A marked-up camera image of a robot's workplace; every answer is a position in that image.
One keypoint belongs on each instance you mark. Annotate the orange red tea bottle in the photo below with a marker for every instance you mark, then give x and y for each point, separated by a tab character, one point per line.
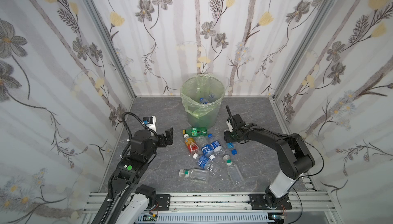
191	144

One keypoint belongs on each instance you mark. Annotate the clear bottle blue label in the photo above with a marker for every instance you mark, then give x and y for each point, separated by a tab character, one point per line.
206	164
205	147
203	101
211	98
217	147

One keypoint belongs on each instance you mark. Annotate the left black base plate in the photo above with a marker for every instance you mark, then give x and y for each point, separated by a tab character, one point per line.
162	202

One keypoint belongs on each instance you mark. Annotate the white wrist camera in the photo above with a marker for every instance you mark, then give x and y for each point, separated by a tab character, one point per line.
150	122
229	126

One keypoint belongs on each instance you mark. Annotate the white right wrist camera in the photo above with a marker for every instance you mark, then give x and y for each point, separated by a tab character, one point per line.
229	126

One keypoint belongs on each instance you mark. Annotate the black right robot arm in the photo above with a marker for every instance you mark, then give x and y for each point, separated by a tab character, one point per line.
294	157

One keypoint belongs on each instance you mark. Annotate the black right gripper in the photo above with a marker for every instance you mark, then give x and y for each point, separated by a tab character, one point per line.
235	123

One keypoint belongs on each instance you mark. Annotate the white slotted cable duct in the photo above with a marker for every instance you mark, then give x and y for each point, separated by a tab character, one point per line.
205	218

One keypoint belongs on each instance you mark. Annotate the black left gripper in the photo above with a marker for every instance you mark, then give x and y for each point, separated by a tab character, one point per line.
162	138

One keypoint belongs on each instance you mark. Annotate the green lined waste bin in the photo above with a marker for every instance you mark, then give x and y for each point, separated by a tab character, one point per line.
200	86

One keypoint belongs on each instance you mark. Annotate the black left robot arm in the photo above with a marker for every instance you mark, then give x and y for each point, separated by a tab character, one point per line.
126	200

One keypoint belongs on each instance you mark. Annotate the green bottle yellow cap top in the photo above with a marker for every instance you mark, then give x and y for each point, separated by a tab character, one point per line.
195	131

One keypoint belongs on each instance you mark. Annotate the Fiji bottle pink flower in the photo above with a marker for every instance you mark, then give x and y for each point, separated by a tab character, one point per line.
232	149

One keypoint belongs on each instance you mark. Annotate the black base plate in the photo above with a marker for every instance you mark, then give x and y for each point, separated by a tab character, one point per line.
261	201
162	202

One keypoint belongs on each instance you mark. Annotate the aluminium mounting rail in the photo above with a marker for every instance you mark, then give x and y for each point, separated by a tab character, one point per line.
240	202

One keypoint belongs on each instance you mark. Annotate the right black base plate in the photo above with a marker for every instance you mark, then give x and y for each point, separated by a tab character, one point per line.
261	201

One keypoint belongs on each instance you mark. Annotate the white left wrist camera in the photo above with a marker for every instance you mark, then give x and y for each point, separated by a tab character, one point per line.
150	122

